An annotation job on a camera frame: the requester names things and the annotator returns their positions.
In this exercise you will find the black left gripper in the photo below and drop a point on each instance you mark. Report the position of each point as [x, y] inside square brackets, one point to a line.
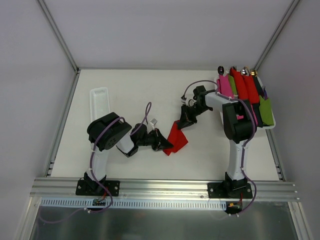
[157, 139]

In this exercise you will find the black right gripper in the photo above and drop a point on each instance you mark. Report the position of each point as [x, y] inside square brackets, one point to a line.
[188, 113]

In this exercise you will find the red paper napkin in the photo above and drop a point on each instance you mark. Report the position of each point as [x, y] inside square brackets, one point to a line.
[177, 138]

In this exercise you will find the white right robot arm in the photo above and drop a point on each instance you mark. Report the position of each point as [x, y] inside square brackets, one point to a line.
[239, 127]

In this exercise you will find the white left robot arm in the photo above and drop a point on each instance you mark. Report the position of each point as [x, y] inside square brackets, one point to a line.
[111, 131]

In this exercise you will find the white basket of rolled napkins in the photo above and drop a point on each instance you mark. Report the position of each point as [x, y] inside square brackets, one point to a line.
[244, 84]

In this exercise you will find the white utensil tray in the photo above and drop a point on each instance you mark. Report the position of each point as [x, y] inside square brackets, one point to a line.
[99, 103]

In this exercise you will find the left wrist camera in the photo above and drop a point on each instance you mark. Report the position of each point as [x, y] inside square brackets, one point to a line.
[153, 122]

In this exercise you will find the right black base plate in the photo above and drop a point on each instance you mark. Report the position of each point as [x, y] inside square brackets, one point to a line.
[217, 190]

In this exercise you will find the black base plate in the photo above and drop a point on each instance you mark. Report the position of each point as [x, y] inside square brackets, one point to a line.
[217, 190]
[89, 187]

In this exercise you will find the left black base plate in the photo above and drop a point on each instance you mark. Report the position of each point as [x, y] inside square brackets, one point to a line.
[89, 187]

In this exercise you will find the white slotted cable duct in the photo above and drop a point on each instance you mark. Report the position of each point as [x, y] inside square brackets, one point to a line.
[153, 204]

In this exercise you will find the aluminium mounting rail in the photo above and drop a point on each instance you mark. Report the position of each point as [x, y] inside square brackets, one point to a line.
[159, 189]

